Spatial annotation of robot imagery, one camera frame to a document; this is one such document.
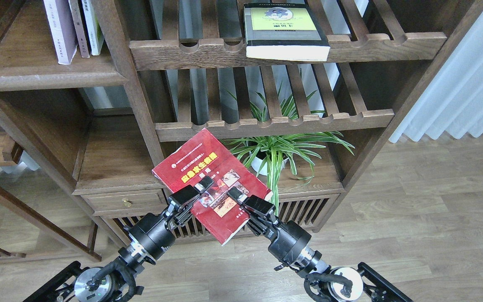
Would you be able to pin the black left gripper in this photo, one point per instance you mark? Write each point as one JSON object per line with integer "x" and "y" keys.
{"x": 152, "y": 235}

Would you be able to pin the yellow green black book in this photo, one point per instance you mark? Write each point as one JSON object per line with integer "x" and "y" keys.
{"x": 287, "y": 32}

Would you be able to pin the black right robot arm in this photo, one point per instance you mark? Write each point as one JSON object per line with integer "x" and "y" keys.
{"x": 343, "y": 284}

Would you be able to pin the pale lavender white book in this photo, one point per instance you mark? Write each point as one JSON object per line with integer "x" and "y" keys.
{"x": 62, "y": 29}

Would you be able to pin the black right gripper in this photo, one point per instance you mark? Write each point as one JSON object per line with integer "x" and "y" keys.
{"x": 288, "y": 241}

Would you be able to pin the red paperback book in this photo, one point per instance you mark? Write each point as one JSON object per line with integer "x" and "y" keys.
{"x": 203, "y": 155}

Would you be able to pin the white green upright book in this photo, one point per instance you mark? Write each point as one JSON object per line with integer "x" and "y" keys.
{"x": 96, "y": 38}

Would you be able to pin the white sheer curtain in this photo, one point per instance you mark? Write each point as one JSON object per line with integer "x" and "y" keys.
{"x": 453, "y": 102}

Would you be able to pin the green spider plant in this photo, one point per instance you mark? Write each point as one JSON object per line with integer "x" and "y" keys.
{"x": 302, "y": 145}

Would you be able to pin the white plant pot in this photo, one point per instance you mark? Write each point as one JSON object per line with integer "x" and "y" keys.
{"x": 265, "y": 163}

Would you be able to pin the wooden furniture at left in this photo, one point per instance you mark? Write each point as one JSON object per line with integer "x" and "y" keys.
{"x": 37, "y": 219}

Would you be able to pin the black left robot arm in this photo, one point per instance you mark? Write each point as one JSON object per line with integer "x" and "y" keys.
{"x": 115, "y": 282}

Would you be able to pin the dark wooden bookshelf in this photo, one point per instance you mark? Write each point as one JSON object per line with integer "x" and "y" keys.
{"x": 99, "y": 124}

